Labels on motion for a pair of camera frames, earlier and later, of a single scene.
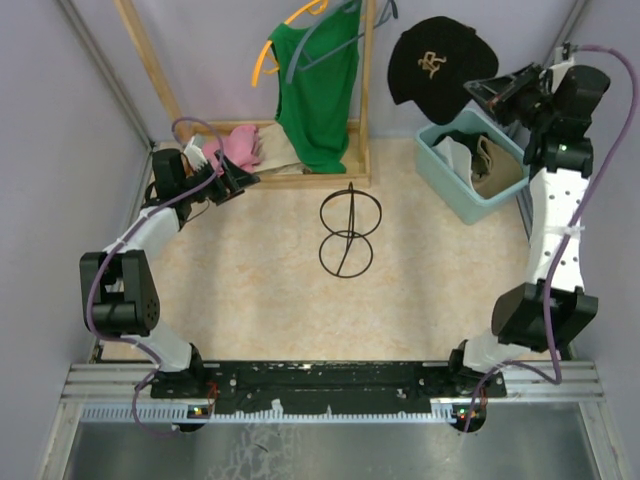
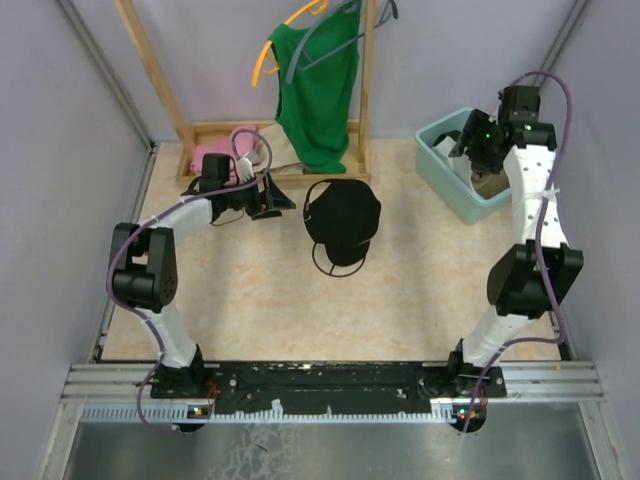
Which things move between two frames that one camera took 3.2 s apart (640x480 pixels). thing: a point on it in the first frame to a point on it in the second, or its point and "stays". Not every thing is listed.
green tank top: (315, 108) stays
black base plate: (322, 388) stays
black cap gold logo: (431, 62) to (343, 218)
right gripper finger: (495, 106) to (458, 147)
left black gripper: (232, 182) to (275, 197)
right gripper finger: (494, 88) to (473, 129)
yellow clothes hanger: (316, 7) stays
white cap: (457, 156) stays
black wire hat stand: (350, 214) to (333, 274)
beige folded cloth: (276, 153) stays
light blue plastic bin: (444, 181) stays
